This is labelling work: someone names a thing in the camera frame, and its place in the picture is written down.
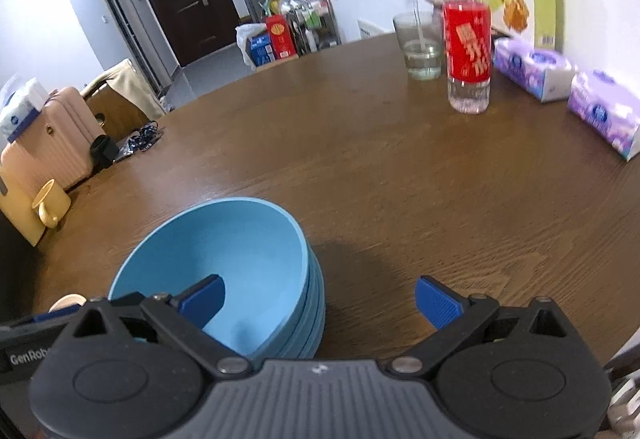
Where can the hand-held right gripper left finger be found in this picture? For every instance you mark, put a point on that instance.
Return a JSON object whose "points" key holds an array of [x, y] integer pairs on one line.
{"points": [[202, 301]]}

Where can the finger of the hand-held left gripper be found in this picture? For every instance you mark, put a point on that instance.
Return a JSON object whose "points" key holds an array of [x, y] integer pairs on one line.
{"points": [[125, 300]]}

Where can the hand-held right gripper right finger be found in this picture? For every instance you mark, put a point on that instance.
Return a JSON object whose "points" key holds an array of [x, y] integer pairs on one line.
{"points": [[440, 304]]}

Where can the person's left hand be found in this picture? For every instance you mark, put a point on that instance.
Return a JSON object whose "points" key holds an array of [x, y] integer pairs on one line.
{"points": [[67, 302]]}

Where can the yellow cup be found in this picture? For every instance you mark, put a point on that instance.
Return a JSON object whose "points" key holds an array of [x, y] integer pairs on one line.
{"points": [[50, 204]]}

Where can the yellow kettle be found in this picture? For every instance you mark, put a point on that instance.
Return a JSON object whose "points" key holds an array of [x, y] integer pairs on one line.
{"points": [[20, 209]]}

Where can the black cup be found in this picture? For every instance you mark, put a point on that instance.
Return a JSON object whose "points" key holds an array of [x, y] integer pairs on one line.
{"points": [[102, 154]]}

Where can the pink suitcase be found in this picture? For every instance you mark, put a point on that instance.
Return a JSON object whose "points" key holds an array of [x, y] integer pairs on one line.
{"points": [[65, 144]]}

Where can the wooden chair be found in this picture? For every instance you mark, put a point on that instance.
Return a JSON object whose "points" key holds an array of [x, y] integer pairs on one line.
{"points": [[105, 109]]}

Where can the beige cloth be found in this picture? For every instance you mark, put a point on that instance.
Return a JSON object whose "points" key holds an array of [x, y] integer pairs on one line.
{"points": [[135, 89]]}

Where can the white plastic object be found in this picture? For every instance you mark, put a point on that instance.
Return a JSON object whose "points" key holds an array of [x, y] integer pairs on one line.
{"points": [[625, 409]]}

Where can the white blue tissue pack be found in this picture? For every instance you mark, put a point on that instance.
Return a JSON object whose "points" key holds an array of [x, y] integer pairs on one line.
{"points": [[20, 111]]}

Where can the clear drinking glass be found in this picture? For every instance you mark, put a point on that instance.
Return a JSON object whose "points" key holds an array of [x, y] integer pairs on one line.
{"points": [[419, 54]]}

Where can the purple tissue pack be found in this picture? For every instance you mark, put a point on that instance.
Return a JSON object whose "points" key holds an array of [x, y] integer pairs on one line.
{"points": [[607, 114], [535, 69]]}

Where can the red label water bottle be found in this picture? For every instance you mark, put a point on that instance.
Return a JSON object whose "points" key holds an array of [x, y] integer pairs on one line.
{"points": [[467, 49]]}

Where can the blue carton box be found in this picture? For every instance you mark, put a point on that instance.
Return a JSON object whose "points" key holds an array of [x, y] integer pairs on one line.
{"points": [[262, 50]]}

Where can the white plastic bag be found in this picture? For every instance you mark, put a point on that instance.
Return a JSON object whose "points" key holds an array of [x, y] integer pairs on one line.
{"points": [[244, 41]]}

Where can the grey interior door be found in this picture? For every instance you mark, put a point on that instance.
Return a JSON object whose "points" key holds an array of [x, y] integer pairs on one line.
{"points": [[125, 29]]}

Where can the red carton box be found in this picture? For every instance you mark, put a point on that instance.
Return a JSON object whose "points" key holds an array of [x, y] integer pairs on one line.
{"points": [[280, 36]]}

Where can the metal rack with bottles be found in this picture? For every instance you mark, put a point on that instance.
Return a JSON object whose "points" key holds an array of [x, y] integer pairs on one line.
{"points": [[315, 26]]}

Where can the yellow green box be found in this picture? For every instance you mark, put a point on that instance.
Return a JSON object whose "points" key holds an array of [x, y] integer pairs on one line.
{"points": [[545, 4]]}

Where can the white wall radiator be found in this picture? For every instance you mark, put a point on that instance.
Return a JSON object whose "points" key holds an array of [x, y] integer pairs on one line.
{"points": [[375, 30]]}

